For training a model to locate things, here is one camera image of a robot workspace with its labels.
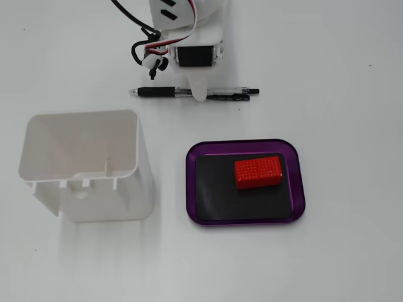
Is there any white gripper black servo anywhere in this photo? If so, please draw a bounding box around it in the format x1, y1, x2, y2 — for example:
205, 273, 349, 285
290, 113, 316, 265
162, 8, 225, 103

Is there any black clear ballpoint pen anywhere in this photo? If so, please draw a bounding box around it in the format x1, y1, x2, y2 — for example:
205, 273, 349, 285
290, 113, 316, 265
128, 86, 261, 103

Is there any white plastic pen holder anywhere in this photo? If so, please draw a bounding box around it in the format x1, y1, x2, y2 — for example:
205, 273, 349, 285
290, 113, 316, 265
18, 109, 155, 223

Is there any red studded block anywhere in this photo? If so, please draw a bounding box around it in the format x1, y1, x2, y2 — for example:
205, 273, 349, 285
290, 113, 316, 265
234, 155, 283, 191

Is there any black mat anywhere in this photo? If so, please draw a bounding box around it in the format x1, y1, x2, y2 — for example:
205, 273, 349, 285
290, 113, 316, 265
195, 152, 293, 221

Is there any purple metal tray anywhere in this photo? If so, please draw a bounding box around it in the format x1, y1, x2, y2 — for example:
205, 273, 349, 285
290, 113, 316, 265
185, 138, 307, 227

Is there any red white black servo wire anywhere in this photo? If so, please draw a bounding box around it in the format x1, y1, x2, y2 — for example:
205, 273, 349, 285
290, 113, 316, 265
143, 0, 199, 59

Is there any black cable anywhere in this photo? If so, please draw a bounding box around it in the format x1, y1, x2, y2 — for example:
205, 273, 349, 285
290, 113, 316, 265
110, 0, 169, 80

